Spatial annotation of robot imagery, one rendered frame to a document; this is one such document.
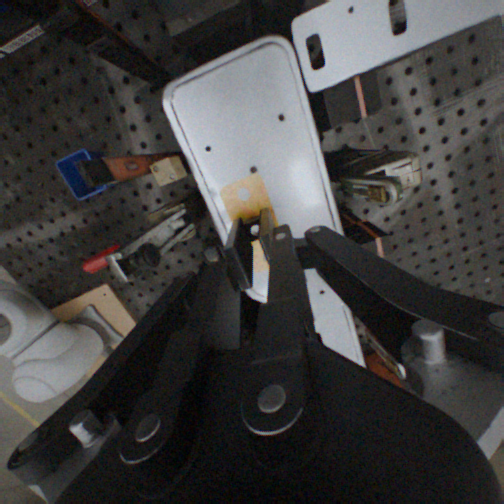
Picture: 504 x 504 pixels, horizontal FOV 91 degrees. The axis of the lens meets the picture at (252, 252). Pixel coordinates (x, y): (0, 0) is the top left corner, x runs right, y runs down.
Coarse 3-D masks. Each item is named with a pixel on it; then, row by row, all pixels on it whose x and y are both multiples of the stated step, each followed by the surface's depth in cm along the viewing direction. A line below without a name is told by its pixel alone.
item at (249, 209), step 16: (256, 176) 20; (224, 192) 21; (256, 192) 21; (240, 208) 21; (256, 208) 21; (272, 208) 21; (256, 224) 21; (256, 240) 21; (256, 256) 23; (256, 272) 23
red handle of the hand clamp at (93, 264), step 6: (174, 222) 40; (180, 222) 41; (174, 228) 41; (180, 228) 41; (114, 246) 37; (102, 252) 36; (108, 252) 36; (90, 258) 36; (96, 258) 36; (102, 258) 36; (84, 264) 36; (90, 264) 35; (96, 264) 36; (102, 264) 36; (90, 270) 36; (96, 270) 36
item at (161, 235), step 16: (160, 224) 35; (192, 224) 43; (144, 240) 31; (160, 240) 36; (176, 240) 37; (112, 256) 27; (128, 256) 29; (144, 256) 27; (160, 256) 29; (128, 272) 29
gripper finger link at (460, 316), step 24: (312, 240) 12; (336, 240) 11; (336, 264) 10; (360, 264) 9; (384, 264) 8; (336, 288) 11; (360, 288) 8; (384, 288) 7; (408, 288) 7; (432, 288) 6; (360, 312) 9; (384, 312) 7; (408, 312) 6; (432, 312) 6; (456, 312) 6; (480, 312) 5; (384, 336) 8; (408, 336) 7; (456, 336) 5; (480, 336) 5; (480, 360) 5
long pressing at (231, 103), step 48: (240, 48) 37; (288, 48) 37; (192, 96) 40; (240, 96) 40; (288, 96) 39; (192, 144) 43; (240, 144) 42; (288, 144) 42; (240, 192) 45; (288, 192) 45; (336, 336) 57
